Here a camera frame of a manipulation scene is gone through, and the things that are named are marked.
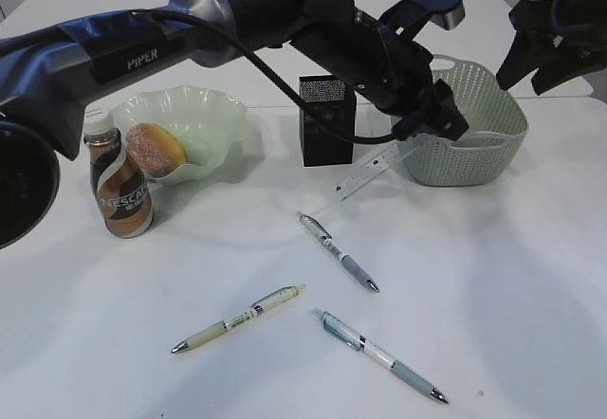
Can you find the clear plastic ruler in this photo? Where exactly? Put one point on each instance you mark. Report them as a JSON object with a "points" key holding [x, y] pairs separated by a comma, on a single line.
{"points": [[379, 161]]}

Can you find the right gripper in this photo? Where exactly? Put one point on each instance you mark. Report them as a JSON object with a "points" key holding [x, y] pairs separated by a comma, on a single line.
{"points": [[549, 29]]}

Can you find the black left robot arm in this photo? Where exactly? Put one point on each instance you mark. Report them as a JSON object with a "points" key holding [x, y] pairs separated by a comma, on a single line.
{"points": [[49, 76]]}

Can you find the green woven plastic basket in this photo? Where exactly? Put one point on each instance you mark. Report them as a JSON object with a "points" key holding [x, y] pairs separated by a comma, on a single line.
{"points": [[497, 128]]}

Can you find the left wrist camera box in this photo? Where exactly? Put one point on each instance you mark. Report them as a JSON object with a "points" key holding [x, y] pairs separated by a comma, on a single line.
{"points": [[447, 14]]}

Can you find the brown Nescafe coffee bottle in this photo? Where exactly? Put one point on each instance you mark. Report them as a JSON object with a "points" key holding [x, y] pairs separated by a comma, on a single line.
{"points": [[117, 182]]}

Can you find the green wavy glass plate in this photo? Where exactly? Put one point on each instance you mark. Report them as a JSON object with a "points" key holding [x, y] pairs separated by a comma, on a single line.
{"points": [[206, 122]]}

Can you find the sugared bread bun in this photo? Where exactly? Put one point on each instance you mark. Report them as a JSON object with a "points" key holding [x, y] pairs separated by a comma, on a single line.
{"points": [[155, 149]]}

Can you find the blue clear grey-grip pen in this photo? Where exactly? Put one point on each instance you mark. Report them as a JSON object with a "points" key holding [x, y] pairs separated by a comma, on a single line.
{"points": [[359, 343]]}

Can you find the black mesh pen holder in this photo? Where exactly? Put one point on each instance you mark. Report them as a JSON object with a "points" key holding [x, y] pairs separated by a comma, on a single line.
{"points": [[335, 102]]}

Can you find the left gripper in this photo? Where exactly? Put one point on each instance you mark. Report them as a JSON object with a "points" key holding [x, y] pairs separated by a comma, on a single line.
{"points": [[393, 75]]}

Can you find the grey grip pen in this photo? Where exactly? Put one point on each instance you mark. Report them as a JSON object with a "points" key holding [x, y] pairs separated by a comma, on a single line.
{"points": [[347, 262]]}

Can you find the beige grip pen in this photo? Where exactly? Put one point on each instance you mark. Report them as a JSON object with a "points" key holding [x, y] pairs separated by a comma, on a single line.
{"points": [[258, 308]]}

